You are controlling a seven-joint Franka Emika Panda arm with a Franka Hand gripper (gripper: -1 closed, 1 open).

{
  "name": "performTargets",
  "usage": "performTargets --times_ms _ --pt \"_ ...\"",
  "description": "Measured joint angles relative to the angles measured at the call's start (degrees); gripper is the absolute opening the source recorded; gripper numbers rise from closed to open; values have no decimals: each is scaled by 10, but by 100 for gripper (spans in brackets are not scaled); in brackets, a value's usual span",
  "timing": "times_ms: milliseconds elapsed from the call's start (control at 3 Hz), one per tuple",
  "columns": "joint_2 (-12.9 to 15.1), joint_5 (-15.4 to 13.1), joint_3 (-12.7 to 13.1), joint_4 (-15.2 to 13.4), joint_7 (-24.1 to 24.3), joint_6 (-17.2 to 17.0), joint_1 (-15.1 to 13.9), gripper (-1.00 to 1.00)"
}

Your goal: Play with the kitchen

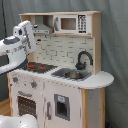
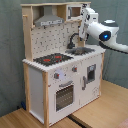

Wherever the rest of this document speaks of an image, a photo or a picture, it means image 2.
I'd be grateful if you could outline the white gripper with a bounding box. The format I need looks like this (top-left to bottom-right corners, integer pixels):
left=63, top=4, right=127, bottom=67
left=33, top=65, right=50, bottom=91
left=79, top=8, right=98, bottom=40

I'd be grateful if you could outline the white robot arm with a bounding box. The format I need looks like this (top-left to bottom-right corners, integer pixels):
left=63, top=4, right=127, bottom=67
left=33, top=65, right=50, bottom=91
left=79, top=7, right=128, bottom=54

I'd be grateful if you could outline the wooden toy kitchen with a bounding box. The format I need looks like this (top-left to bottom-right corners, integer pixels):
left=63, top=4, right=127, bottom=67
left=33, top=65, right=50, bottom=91
left=22, top=2, right=104, bottom=128

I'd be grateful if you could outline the toy microwave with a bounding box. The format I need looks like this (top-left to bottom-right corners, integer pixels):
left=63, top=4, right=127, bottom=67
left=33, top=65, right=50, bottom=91
left=66, top=4, right=82, bottom=21

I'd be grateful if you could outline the black toy faucet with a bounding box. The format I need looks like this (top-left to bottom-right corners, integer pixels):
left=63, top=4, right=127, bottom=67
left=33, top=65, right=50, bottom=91
left=67, top=33, right=79, bottom=49

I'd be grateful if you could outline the grey toy sink basin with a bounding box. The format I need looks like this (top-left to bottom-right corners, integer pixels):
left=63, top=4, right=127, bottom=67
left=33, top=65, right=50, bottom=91
left=65, top=47, right=95, bottom=55

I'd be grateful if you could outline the grey toy range hood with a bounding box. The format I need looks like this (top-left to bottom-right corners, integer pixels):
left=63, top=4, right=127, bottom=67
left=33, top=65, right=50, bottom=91
left=35, top=6, right=64, bottom=27

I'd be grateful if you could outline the toy dishwasher door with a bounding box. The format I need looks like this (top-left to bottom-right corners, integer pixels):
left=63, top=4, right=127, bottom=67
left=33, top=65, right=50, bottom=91
left=80, top=55, right=102, bottom=106

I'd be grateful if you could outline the red right oven knob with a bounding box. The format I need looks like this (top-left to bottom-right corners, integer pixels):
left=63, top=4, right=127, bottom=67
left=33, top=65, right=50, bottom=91
left=72, top=66, right=77, bottom=72

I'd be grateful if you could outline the red oven knob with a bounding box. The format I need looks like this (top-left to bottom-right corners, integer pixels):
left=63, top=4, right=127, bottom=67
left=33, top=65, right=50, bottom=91
left=72, top=66, right=77, bottom=72
left=54, top=73, right=60, bottom=79

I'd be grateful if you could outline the black toy stovetop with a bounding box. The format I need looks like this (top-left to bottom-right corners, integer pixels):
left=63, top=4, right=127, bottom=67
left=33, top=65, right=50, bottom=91
left=34, top=53, right=71, bottom=66

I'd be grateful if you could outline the red left oven knob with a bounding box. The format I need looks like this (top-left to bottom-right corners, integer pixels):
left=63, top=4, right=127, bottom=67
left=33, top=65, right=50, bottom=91
left=54, top=73, right=60, bottom=79

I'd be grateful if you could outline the toy oven door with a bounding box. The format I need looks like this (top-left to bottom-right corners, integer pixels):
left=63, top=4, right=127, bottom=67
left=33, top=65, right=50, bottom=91
left=55, top=81, right=74, bottom=112

